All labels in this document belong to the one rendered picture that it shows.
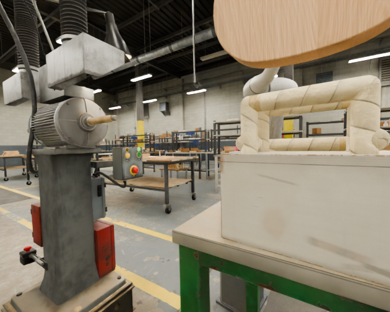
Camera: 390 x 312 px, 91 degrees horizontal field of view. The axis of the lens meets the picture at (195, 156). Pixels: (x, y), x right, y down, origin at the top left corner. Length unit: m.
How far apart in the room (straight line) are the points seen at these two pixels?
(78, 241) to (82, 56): 0.97
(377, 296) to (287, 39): 0.41
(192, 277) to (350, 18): 0.55
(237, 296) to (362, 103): 1.41
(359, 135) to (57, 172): 1.20
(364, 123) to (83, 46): 0.82
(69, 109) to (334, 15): 1.01
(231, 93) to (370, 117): 12.49
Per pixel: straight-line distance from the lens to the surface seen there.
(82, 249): 1.39
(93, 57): 0.87
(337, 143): 0.51
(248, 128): 0.37
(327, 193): 0.35
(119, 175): 1.24
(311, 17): 0.44
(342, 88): 0.36
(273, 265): 0.39
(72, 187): 1.27
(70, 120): 1.08
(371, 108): 0.35
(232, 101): 12.63
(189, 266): 0.49
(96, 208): 1.40
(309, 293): 0.42
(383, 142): 0.35
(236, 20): 0.49
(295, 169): 0.34
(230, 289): 1.59
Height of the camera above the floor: 1.12
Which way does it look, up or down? 3 degrees down
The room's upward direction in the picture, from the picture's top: 1 degrees counter-clockwise
